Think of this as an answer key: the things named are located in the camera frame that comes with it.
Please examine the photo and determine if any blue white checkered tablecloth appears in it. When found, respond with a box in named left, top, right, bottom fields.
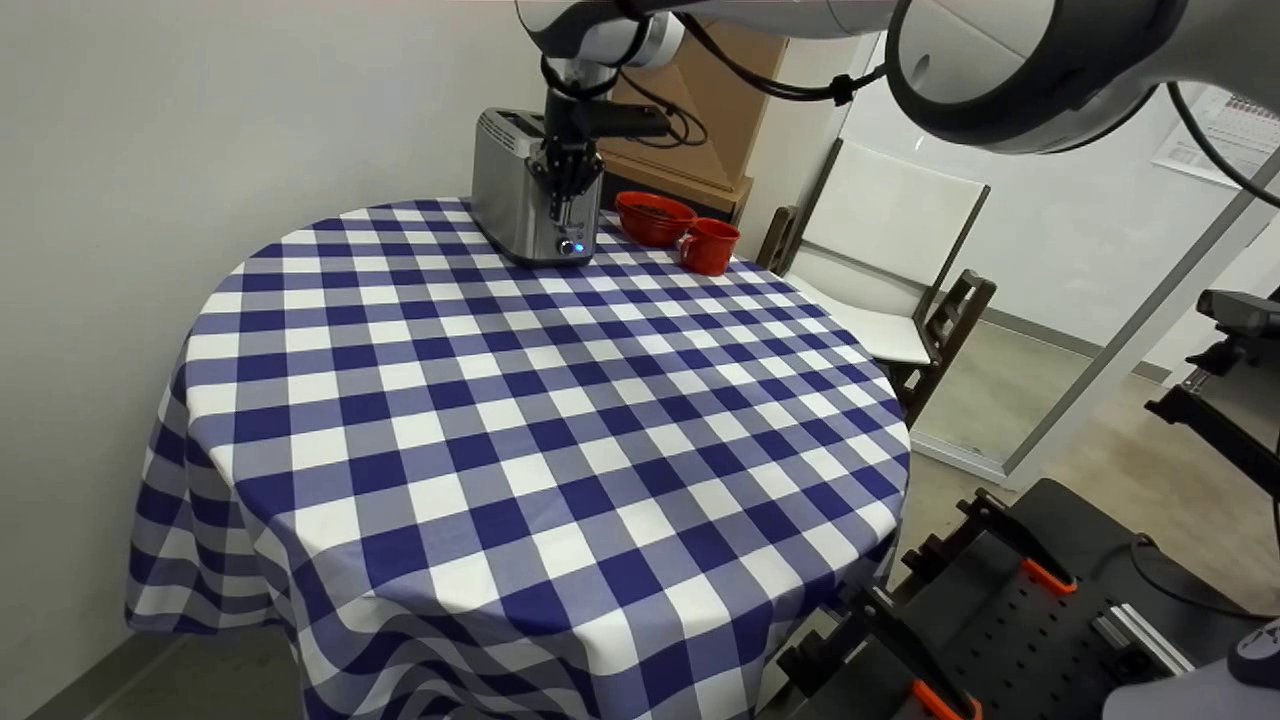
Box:
left=124, top=199, right=913, bottom=720

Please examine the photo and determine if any red mug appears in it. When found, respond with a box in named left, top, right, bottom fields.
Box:
left=674, top=218, right=740, bottom=278

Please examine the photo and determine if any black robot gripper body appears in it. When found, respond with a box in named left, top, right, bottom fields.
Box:
left=543, top=90, right=600, bottom=199

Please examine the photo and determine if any large cardboard box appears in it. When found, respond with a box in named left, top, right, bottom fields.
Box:
left=600, top=21, right=785, bottom=222

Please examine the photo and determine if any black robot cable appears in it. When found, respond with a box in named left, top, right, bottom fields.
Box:
left=602, top=5, right=891, bottom=151

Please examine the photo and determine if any red bowl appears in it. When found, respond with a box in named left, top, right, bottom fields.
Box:
left=616, top=193, right=693, bottom=249

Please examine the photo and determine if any black equipment stand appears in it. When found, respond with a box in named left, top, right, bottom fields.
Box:
left=1148, top=287, right=1280, bottom=502

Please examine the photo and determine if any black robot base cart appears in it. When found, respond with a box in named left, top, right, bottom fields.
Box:
left=780, top=480, right=1264, bottom=720

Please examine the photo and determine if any silver two-slot toaster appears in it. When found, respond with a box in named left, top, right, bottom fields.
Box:
left=470, top=109, right=602, bottom=264

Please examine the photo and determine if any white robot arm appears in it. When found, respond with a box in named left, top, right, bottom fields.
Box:
left=510, top=0, right=1280, bottom=158

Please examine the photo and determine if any dark wooden chair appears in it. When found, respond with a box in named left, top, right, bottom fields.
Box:
left=754, top=140, right=995, bottom=426

